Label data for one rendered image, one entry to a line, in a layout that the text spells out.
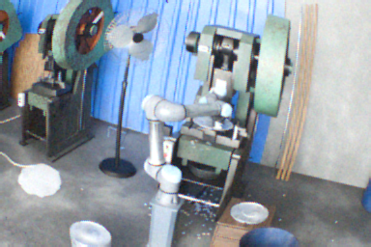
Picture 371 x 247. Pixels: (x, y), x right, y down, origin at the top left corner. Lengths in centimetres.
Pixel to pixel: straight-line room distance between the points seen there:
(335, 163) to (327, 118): 60
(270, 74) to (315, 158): 201
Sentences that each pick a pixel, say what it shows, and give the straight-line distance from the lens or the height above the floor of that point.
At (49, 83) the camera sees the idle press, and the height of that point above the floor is 73.
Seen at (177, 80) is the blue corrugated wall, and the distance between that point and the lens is 425.
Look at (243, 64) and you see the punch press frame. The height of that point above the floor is 127.
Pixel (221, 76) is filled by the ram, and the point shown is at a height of 112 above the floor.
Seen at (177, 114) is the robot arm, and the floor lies 104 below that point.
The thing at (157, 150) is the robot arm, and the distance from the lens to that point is 234.
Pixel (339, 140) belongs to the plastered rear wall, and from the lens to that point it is 421.
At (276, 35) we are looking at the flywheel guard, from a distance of 249.
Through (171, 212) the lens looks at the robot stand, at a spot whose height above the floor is 41.
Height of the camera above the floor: 173
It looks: 20 degrees down
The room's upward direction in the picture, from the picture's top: 9 degrees clockwise
